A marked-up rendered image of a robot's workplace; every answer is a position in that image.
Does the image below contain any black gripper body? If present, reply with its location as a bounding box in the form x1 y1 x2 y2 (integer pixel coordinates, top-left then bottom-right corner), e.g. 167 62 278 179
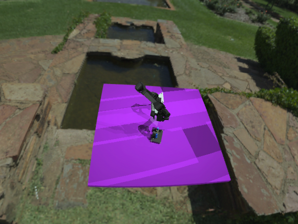
150 110 170 120

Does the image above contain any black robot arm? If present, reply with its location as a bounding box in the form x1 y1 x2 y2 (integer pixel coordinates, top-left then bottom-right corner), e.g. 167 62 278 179
134 82 171 122

